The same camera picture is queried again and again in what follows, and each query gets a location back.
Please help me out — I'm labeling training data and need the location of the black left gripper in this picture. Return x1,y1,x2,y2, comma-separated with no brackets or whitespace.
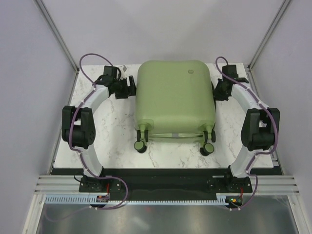
114,77,141,100

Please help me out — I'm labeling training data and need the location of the green hard-shell suitcase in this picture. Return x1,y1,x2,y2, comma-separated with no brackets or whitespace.
134,60,216,156

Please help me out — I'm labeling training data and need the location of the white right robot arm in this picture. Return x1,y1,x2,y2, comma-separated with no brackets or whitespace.
213,64,280,193

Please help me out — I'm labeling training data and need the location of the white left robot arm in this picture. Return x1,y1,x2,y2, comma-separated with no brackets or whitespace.
61,66,136,193

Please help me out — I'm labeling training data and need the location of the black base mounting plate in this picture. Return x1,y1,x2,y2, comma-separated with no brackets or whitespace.
78,168,253,202

